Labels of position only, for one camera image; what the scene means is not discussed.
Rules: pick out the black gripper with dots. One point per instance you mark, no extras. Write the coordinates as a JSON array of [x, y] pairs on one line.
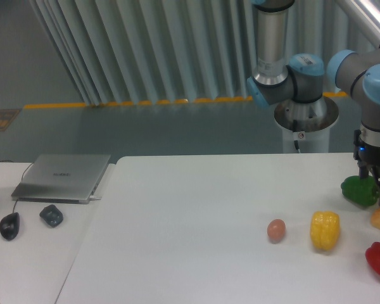
[[367, 153]]

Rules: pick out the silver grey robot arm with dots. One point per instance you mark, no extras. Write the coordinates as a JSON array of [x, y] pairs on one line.
[[295, 86]]

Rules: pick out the green bell pepper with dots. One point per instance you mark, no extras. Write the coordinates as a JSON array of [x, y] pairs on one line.
[[361, 191]]

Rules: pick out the yellow bell pepper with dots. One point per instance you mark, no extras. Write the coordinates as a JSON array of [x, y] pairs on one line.
[[324, 230]]

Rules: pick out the brown egg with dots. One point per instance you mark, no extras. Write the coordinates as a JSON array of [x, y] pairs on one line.
[[276, 230]]

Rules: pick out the silver closed laptop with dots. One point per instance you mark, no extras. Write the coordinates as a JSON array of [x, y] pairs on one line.
[[62, 178]]

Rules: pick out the black computer mouse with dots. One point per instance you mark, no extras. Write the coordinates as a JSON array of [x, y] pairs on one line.
[[9, 226]]

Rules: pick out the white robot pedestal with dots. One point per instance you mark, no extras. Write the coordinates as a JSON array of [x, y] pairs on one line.
[[306, 127]]

